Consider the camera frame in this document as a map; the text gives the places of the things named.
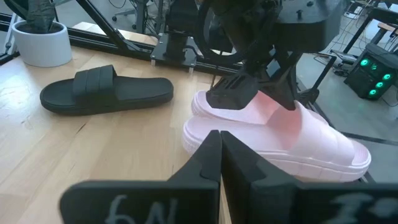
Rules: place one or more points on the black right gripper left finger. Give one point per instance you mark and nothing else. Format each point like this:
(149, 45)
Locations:
(186, 199)

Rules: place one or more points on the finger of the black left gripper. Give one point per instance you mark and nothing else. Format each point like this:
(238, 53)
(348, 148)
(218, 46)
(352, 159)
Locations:
(233, 93)
(281, 81)

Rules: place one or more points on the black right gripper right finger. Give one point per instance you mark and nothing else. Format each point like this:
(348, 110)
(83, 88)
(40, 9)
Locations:
(264, 199)

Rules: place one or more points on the white slide sandal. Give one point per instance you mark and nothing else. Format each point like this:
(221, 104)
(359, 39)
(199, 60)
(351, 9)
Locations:
(248, 115)

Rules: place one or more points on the pink slide sandal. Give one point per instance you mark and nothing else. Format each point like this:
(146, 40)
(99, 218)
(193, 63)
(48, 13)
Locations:
(311, 140)

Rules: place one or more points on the black slide sandal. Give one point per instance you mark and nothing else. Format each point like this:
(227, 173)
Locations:
(124, 93)

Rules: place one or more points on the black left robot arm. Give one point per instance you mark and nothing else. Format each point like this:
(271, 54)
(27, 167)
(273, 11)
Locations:
(177, 43)

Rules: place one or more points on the black office desk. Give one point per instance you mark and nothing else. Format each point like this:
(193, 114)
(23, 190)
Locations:
(385, 14)

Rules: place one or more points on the computer tower with green lights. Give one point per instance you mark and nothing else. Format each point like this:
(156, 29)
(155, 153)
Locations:
(370, 77)

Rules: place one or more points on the office chair base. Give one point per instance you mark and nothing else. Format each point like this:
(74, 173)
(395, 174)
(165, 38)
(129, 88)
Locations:
(129, 14)

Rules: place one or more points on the teal spiky plant white pot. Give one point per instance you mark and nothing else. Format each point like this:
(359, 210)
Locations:
(43, 46)

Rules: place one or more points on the black aluminium table frame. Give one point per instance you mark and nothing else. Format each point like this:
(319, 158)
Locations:
(93, 40)

